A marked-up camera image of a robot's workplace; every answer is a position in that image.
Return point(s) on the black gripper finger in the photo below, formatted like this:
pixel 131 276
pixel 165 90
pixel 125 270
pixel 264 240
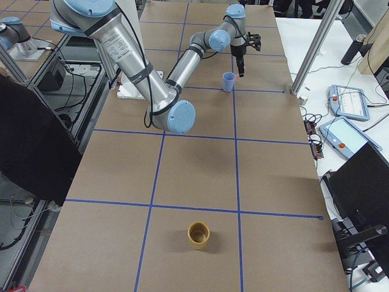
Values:
pixel 240 66

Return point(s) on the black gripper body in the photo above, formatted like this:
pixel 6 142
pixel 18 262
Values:
pixel 237 50

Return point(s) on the light blue plastic cup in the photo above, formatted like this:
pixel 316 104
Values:
pixel 227 82

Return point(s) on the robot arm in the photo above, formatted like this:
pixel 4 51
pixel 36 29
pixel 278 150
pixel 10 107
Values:
pixel 102 22

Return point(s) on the bamboo wooden cup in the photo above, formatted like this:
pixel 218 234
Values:
pixel 198 235

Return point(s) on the small metal cylinder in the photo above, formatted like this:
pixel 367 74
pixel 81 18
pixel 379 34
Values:
pixel 302 100

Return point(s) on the far teach pendant tablet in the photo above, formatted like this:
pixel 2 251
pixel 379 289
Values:
pixel 349 102

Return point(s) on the teach pendant tablet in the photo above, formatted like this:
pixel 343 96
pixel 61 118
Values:
pixel 349 102
pixel 345 137

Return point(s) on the black water bottle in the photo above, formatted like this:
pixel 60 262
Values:
pixel 353 49

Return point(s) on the near teach pendant tablet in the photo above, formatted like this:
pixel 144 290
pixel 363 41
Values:
pixel 345 137

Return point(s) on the black monitor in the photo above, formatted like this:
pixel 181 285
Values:
pixel 359 189

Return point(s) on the standing person in black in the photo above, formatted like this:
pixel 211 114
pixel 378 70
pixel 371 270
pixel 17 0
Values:
pixel 37 154

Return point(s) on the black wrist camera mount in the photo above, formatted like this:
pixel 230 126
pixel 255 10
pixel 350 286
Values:
pixel 253 40

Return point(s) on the aluminium frame post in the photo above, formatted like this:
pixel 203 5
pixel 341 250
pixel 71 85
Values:
pixel 319 37

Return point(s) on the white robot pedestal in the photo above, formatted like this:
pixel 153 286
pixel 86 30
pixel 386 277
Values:
pixel 127 90

